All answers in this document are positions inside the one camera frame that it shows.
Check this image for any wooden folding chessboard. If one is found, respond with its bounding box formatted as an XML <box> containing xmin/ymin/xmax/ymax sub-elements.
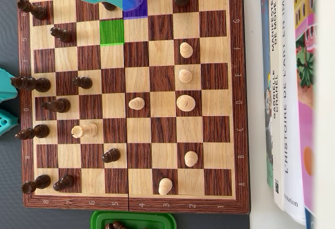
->
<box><xmin>16</xmin><ymin>0</ymin><xmax>249</xmax><ymax>215</ymax></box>

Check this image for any white art history book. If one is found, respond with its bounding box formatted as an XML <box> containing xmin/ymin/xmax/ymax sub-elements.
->
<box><xmin>277</xmin><ymin>0</ymin><xmax>307</xmax><ymax>226</ymax></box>

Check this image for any blue illustrated book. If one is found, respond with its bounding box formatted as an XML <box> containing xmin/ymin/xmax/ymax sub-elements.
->
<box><xmin>260</xmin><ymin>0</ymin><xmax>275</xmax><ymax>189</ymax></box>

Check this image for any dark wooden rook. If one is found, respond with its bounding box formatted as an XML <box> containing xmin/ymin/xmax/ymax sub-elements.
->
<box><xmin>17</xmin><ymin>0</ymin><xmax>48</xmax><ymax>21</ymax></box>
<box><xmin>21</xmin><ymin>174</ymin><xmax>52</xmax><ymax>196</ymax></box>

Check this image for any green plastic tray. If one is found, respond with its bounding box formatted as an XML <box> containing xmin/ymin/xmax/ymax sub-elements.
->
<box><xmin>90</xmin><ymin>210</ymin><xmax>177</xmax><ymax>229</ymax></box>

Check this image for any light wooden rook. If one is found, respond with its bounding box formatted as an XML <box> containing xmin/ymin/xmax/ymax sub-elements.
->
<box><xmin>71</xmin><ymin>122</ymin><xmax>99</xmax><ymax>139</ymax></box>

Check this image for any white Chanel fashion book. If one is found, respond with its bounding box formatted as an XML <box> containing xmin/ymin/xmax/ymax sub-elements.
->
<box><xmin>266</xmin><ymin>0</ymin><xmax>286</xmax><ymax>211</ymax></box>

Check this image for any dark wooden bishop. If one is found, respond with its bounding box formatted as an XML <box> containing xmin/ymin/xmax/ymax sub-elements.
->
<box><xmin>15</xmin><ymin>124</ymin><xmax>51</xmax><ymax>141</ymax></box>

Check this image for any dark wooden pawn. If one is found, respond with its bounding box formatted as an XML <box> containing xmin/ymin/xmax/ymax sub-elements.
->
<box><xmin>105</xmin><ymin>220</ymin><xmax>127</xmax><ymax>229</ymax></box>
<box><xmin>52</xmin><ymin>175</ymin><xmax>75</xmax><ymax>192</ymax></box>
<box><xmin>102</xmin><ymin>1</ymin><xmax>117</xmax><ymax>12</ymax></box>
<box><xmin>50</xmin><ymin>26</ymin><xmax>72</xmax><ymax>43</ymax></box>
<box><xmin>102</xmin><ymin>148</ymin><xmax>121</xmax><ymax>164</ymax></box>
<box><xmin>72</xmin><ymin>76</ymin><xmax>93</xmax><ymax>90</ymax></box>

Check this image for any light wooden king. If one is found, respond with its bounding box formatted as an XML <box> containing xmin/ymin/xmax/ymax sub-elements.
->
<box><xmin>175</xmin><ymin>94</ymin><xmax>196</xmax><ymax>113</ymax></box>

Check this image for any dark grey mat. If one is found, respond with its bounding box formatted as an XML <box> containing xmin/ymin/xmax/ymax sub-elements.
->
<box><xmin>0</xmin><ymin>0</ymin><xmax>251</xmax><ymax>229</ymax></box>

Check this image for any dark wooden knight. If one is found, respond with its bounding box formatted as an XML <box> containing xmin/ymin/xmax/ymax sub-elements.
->
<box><xmin>41</xmin><ymin>98</ymin><xmax>72</xmax><ymax>114</ymax></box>

